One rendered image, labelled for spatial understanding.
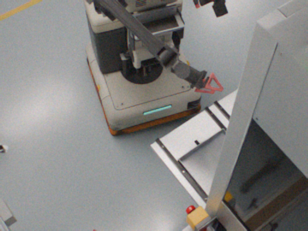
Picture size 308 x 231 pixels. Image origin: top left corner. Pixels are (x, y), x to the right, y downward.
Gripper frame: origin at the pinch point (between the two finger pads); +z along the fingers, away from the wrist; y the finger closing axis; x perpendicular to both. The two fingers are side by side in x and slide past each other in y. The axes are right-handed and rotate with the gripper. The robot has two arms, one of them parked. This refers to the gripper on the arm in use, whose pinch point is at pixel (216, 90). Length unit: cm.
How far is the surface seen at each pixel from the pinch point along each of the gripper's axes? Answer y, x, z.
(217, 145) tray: -27.7, -14.8, 19.3
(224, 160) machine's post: 38.5, -28.4, 1.9
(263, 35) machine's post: 91, -10, -20
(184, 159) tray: -28.2, -27.2, 8.3
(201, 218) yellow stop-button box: 0, -47, 18
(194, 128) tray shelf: -34.1, -11.8, 7.7
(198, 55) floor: -156, 59, 17
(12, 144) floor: -151, -61, -68
